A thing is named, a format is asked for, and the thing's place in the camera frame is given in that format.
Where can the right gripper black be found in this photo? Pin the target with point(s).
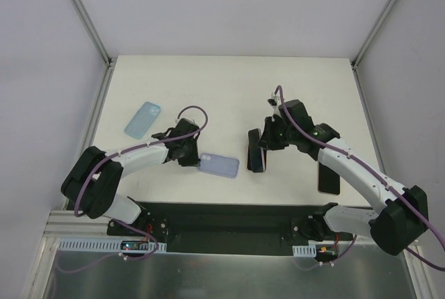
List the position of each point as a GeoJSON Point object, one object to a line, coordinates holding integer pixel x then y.
{"type": "Point", "coordinates": [265, 140]}

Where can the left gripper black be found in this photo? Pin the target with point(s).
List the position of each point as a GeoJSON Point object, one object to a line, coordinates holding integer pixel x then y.
{"type": "Point", "coordinates": [190, 154]}

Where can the black phone pink edge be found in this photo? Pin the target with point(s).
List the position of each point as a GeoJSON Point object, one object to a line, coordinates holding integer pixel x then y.
{"type": "Point", "coordinates": [256, 159]}

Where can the lavender phone case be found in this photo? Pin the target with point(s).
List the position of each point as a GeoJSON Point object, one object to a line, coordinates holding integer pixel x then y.
{"type": "Point", "coordinates": [218, 165]}

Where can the light blue phone case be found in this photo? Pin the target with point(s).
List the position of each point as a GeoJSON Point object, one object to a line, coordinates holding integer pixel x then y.
{"type": "Point", "coordinates": [142, 120]}

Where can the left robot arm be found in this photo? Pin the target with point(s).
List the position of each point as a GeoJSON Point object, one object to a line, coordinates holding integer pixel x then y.
{"type": "Point", "coordinates": [92, 184]}

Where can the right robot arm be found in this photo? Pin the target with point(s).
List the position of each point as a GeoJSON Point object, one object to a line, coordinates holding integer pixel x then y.
{"type": "Point", "coordinates": [397, 215]}

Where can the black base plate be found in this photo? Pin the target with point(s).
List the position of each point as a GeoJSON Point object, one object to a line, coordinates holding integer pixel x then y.
{"type": "Point", "coordinates": [240, 229]}

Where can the right white cable duct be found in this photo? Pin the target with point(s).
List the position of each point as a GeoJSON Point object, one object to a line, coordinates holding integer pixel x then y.
{"type": "Point", "coordinates": [313, 250]}

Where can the white cable duct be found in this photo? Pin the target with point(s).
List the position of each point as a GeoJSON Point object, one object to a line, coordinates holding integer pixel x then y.
{"type": "Point", "coordinates": [313, 250]}
{"type": "Point", "coordinates": [110, 245]}

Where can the left white cable duct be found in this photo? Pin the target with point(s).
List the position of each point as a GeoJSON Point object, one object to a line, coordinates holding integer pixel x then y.
{"type": "Point", "coordinates": [110, 245]}

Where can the left aluminium frame post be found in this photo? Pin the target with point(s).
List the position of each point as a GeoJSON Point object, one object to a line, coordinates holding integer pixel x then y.
{"type": "Point", "coordinates": [92, 32]}

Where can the aluminium frame post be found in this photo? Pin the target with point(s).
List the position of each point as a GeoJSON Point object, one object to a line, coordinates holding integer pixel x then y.
{"type": "Point", "coordinates": [378, 25]}
{"type": "Point", "coordinates": [92, 32]}

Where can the right aluminium frame post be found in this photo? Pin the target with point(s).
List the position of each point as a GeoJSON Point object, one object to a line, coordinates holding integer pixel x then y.
{"type": "Point", "coordinates": [378, 25]}

